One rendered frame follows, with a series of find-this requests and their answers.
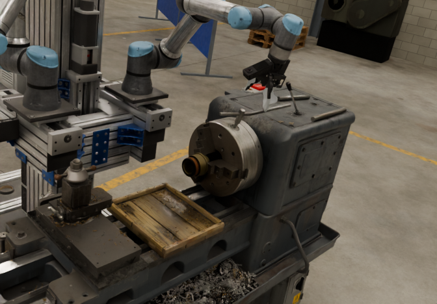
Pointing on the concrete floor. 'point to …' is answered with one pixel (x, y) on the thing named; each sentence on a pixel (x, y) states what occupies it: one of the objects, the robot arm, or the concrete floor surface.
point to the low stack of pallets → (266, 37)
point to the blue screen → (163, 4)
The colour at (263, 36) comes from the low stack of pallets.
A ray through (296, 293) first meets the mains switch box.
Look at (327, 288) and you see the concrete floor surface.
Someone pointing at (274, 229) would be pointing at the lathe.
